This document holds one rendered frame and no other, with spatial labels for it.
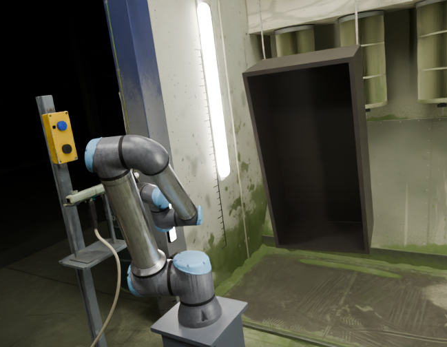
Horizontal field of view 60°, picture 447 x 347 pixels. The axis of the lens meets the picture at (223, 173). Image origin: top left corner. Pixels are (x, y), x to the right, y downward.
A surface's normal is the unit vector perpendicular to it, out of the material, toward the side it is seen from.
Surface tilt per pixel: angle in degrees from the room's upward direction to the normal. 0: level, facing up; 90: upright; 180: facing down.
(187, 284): 89
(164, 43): 90
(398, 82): 90
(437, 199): 57
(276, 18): 90
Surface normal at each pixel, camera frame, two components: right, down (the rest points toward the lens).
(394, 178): -0.50, -0.31
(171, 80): 0.85, 0.01
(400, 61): -0.51, 0.25
